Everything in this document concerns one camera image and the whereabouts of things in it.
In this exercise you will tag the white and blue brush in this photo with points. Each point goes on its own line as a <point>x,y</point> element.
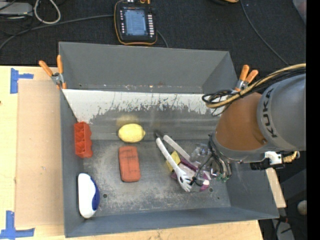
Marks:
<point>86,196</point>

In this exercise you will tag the black cylinder on white bracket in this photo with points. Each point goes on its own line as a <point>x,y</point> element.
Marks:
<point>273,157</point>

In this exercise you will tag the yellow lemon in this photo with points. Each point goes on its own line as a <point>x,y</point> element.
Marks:
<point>131,133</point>

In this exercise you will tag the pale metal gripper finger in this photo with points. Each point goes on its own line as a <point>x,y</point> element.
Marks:
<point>201,176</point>
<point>200,186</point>

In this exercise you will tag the red plastic toy brick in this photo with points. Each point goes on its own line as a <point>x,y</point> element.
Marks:
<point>83,139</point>

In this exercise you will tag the yellow sponge piece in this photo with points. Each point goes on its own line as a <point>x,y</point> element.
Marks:
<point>175,158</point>

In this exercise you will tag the purple and white packet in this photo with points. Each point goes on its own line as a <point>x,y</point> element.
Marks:
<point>188,166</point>

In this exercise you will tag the red-brown flat block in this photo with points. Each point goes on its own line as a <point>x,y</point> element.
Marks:
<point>129,164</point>

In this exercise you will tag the grey metal bin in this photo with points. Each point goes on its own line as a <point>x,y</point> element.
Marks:
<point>150,69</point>

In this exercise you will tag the brown cardboard board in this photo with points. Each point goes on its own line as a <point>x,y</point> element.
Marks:
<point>37,146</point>

